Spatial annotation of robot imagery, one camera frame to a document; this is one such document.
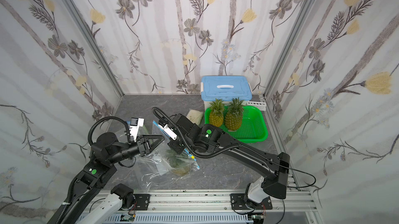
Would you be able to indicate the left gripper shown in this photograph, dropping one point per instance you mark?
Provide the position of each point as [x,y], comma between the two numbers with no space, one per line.
[144,145]

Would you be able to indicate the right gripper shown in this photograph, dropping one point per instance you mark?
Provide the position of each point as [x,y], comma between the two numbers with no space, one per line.
[174,143]

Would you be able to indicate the blue zip bag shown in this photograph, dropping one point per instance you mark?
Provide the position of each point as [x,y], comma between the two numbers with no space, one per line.
[163,147]

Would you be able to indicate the pineapple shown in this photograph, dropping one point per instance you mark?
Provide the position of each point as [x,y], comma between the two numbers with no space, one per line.
[178,164]
[216,117]
[234,116]

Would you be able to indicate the green zip bag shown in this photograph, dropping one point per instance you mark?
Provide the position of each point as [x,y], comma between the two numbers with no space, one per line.
[122,134]

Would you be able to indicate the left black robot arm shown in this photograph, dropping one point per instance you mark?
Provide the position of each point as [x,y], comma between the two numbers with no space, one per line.
[104,154]

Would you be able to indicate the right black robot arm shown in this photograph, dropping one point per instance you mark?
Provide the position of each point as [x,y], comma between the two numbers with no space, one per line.
[210,141]

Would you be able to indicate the small bag white pieces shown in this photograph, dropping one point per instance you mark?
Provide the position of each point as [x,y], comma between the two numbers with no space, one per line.
[195,116]

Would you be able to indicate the blue lid storage box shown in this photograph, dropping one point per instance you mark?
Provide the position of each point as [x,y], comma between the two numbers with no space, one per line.
[225,88]

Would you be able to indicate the green plastic basket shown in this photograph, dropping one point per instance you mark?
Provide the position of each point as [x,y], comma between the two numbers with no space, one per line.
[253,128]

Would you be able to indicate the white perforated strip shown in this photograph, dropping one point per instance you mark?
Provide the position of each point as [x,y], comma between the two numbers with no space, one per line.
[259,105]

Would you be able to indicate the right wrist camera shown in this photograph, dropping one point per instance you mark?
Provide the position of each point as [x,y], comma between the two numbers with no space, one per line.
[168,131]

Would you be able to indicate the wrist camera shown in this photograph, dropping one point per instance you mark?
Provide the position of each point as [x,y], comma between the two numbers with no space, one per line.
[168,131]
[136,125]

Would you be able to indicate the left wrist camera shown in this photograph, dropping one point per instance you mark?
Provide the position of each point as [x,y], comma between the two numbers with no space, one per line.
[136,125]

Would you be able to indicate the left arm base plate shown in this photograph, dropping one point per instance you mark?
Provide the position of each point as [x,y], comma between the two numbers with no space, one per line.
[136,202]

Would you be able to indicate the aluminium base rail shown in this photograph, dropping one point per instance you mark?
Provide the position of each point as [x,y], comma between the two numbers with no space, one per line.
[214,207]

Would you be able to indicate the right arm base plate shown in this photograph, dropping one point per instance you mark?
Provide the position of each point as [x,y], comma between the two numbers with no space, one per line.
[239,203]

